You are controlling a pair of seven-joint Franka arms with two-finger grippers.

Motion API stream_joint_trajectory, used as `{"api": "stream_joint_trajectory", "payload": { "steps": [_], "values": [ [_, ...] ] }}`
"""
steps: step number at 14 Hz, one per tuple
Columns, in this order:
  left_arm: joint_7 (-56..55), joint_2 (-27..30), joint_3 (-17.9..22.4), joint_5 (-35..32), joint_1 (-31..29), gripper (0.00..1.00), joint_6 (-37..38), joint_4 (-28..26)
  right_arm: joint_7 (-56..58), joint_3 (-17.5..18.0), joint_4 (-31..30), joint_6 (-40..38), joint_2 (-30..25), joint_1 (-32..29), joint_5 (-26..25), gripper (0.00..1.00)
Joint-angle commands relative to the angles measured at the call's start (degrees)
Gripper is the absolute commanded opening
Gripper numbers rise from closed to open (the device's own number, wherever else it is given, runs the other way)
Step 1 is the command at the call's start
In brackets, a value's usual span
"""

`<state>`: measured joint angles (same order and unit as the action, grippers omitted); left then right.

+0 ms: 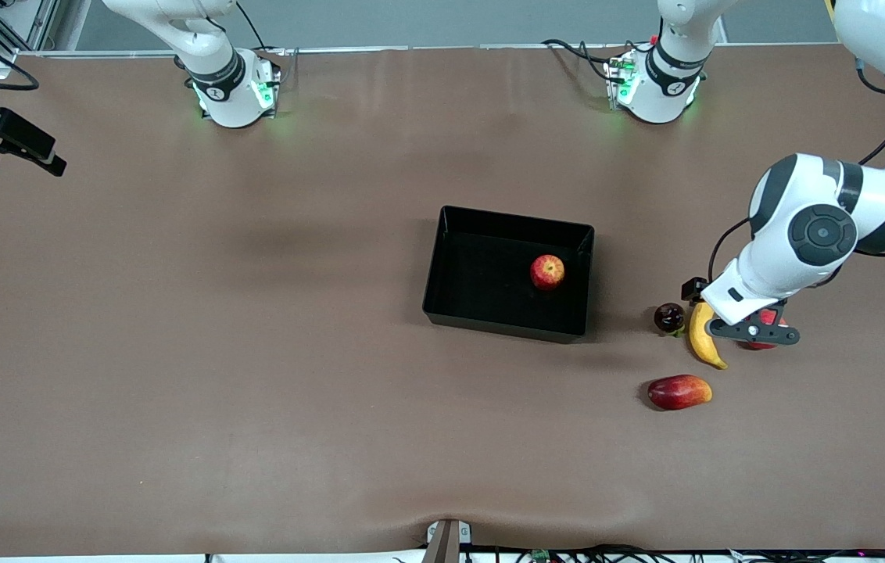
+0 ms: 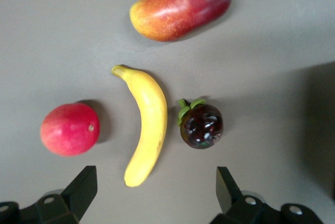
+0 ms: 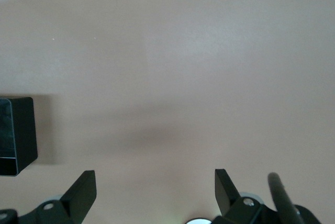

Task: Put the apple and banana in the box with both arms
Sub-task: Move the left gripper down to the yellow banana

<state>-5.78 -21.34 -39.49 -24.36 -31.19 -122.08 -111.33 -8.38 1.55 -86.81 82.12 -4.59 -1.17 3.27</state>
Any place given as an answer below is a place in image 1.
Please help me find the yellow banana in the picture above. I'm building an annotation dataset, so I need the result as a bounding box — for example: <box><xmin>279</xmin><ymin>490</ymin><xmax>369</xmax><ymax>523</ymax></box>
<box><xmin>689</xmin><ymin>303</ymin><xmax>729</xmax><ymax>370</ymax></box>

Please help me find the red yellow striped apple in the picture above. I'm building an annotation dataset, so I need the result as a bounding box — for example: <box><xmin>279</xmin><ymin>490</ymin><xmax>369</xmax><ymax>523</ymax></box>
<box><xmin>530</xmin><ymin>254</ymin><xmax>566</xmax><ymax>292</ymax></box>

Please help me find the black rectangular box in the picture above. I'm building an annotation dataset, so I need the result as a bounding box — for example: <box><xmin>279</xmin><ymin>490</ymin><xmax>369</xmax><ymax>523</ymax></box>
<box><xmin>421</xmin><ymin>206</ymin><xmax>596</xmax><ymax>345</ymax></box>

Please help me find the dark purple mangosteen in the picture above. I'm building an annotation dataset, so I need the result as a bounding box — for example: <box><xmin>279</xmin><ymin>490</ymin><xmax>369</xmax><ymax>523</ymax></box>
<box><xmin>654</xmin><ymin>303</ymin><xmax>686</xmax><ymax>337</ymax></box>

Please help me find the red yellow mango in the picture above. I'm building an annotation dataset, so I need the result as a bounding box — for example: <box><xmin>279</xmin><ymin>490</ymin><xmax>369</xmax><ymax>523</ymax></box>
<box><xmin>647</xmin><ymin>375</ymin><xmax>713</xmax><ymax>412</ymax></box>

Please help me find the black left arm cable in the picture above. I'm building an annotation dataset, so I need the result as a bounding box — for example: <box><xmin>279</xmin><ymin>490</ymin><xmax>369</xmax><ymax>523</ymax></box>
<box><xmin>708</xmin><ymin>59</ymin><xmax>885</xmax><ymax>282</ymax></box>

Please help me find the aluminium frame profile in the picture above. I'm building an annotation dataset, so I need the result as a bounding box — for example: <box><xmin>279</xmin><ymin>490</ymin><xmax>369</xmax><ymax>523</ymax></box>
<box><xmin>0</xmin><ymin>0</ymin><xmax>60</xmax><ymax>79</ymax></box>

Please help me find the black right base cable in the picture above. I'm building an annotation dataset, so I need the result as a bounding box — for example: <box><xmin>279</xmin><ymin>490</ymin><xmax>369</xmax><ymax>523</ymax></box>
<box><xmin>235</xmin><ymin>0</ymin><xmax>270</xmax><ymax>52</ymax></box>

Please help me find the black base cable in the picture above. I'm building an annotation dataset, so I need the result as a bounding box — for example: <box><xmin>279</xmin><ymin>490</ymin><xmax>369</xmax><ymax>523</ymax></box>
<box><xmin>235</xmin><ymin>0</ymin><xmax>270</xmax><ymax>52</ymax></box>
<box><xmin>542</xmin><ymin>38</ymin><xmax>617</xmax><ymax>81</ymax></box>

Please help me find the black left base cable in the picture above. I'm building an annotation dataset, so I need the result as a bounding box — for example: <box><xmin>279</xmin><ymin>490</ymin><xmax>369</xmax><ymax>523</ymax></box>
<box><xmin>542</xmin><ymin>38</ymin><xmax>617</xmax><ymax>81</ymax></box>

